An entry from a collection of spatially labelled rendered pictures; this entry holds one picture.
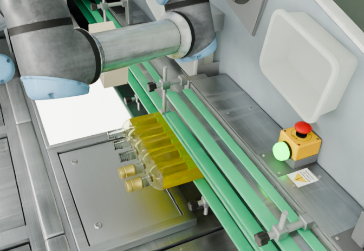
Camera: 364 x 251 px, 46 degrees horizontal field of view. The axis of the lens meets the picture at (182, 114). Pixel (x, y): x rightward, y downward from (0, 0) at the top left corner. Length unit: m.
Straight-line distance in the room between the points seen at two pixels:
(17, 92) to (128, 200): 0.75
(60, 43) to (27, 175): 0.76
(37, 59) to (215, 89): 0.64
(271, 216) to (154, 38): 0.47
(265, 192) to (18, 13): 0.64
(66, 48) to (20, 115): 0.93
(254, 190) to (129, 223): 0.42
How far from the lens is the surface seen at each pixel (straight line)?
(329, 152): 1.06
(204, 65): 1.38
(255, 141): 1.11
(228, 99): 1.25
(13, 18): 0.82
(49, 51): 0.80
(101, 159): 1.46
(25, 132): 1.63
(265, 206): 0.98
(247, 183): 1.02
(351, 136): 0.99
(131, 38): 0.93
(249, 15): 1.19
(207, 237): 1.29
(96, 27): 1.35
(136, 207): 1.31
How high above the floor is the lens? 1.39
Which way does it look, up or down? 21 degrees down
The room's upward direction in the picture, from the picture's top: 104 degrees counter-clockwise
